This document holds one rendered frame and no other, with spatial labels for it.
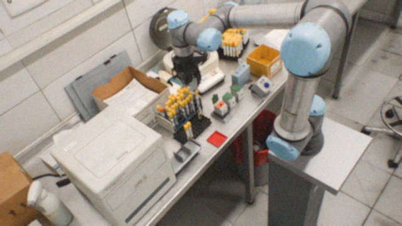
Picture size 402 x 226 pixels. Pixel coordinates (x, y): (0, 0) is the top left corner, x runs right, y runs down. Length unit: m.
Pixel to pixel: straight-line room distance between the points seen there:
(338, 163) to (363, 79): 1.83
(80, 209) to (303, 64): 1.01
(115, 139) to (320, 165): 0.76
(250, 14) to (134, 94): 0.80
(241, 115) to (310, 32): 0.79
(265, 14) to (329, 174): 0.63
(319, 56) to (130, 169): 0.67
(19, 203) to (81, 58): 0.66
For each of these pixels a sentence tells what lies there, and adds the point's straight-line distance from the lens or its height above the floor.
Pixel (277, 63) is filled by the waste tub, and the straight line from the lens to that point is 1.76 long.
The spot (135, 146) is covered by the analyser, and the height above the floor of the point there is 1.17.
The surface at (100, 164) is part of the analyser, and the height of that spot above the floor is 1.18.
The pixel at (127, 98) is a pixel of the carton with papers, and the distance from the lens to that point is 1.69.
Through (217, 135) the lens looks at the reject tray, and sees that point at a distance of 1.51.
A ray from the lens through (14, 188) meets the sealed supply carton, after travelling 1.42.
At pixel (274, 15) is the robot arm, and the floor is 1.48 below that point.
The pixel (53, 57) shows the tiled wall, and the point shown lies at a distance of 1.59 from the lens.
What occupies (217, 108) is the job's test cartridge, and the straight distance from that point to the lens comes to 1.52.
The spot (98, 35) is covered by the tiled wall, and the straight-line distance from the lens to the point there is 1.67.
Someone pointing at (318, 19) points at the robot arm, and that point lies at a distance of 0.90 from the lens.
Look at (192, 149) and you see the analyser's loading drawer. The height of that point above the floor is 0.92.
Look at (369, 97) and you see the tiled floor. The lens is 3.01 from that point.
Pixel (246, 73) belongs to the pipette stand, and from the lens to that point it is 1.68.
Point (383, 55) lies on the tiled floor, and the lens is 3.44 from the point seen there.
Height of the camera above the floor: 2.04
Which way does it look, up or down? 47 degrees down
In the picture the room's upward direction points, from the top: 10 degrees counter-clockwise
